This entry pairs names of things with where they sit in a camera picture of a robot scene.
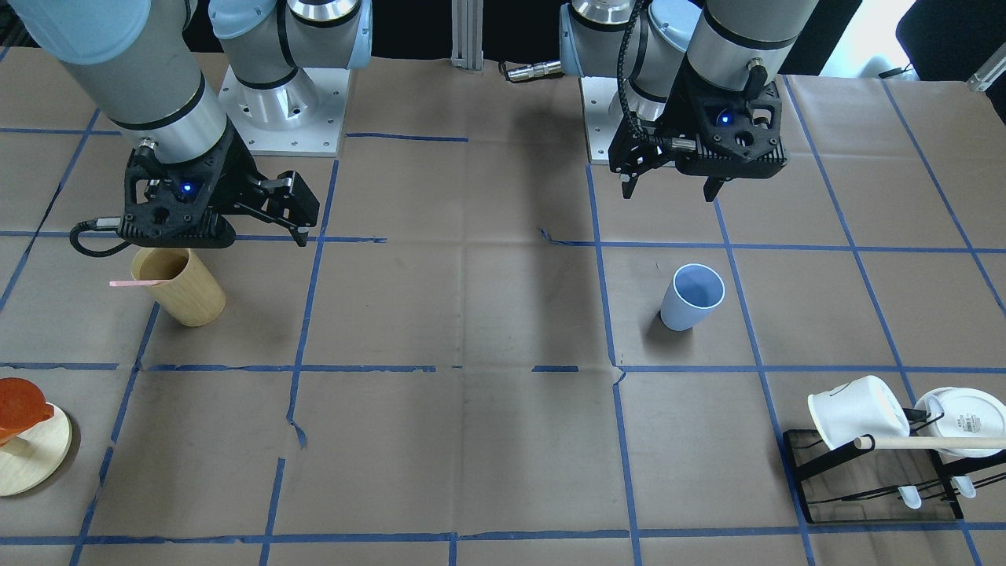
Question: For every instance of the black wire rack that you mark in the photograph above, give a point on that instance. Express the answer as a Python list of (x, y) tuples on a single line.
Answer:
[(851, 485)]

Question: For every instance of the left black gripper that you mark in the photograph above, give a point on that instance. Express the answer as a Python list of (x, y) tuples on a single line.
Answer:
[(677, 104)]

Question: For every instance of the wooden bamboo cup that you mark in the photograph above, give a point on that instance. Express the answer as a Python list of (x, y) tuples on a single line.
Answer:
[(185, 289)]

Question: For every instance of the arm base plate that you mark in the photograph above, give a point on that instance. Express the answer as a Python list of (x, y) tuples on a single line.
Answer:
[(304, 118), (602, 113)]

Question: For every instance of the white mug on rack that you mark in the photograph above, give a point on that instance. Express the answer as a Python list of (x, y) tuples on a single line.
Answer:
[(865, 406)]

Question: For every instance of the wooden rack handle rod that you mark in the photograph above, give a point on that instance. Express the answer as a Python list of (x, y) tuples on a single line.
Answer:
[(919, 442)]

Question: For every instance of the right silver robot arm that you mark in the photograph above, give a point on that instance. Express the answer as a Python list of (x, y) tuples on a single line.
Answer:
[(132, 60)]

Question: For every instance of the white round lid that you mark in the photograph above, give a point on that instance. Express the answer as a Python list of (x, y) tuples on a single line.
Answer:
[(962, 412)]

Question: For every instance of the wooden mug tree stand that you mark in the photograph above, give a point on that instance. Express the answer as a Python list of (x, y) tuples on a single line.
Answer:
[(34, 455)]

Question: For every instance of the light blue cup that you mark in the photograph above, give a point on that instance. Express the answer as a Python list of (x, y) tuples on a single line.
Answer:
[(693, 293)]

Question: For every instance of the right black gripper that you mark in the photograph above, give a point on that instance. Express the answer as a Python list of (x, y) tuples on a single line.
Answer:
[(236, 174)]

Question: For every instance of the orange cup on stand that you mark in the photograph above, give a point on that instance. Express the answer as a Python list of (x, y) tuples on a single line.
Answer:
[(23, 406)]

